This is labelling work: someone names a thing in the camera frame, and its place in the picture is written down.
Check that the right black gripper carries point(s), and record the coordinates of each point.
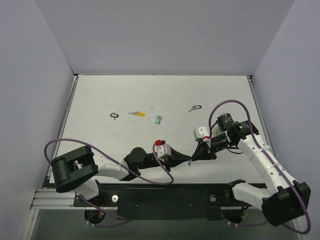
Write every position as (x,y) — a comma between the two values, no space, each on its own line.
(209,147)

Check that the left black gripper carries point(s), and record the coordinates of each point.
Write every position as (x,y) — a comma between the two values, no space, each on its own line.
(169,160)

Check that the red keyring with keys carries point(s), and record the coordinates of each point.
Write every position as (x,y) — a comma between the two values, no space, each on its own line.
(216,131)

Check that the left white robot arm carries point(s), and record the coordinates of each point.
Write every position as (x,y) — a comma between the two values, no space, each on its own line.
(74,171)

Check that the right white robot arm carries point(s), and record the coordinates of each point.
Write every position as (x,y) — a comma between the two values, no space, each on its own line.
(284,199)

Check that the key with green tag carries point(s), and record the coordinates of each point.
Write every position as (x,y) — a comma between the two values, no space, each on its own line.
(158,120)

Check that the key with black tag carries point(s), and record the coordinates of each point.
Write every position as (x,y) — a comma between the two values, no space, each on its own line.
(195,107)

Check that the key with yellow tag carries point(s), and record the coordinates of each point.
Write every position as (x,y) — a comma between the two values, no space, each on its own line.
(137,113)

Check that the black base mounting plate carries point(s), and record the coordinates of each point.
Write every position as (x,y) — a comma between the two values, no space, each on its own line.
(142,201)

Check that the black tag with small key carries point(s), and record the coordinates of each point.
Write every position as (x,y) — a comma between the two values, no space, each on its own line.
(114,115)

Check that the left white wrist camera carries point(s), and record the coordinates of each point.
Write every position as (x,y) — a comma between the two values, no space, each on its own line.
(162,149)

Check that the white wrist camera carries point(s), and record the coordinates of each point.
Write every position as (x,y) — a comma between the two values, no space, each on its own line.
(201,135)
(162,149)

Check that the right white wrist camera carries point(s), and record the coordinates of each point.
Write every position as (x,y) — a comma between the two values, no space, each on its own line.
(201,135)

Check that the aluminium frame rail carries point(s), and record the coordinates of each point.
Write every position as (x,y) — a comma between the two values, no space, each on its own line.
(65,216)

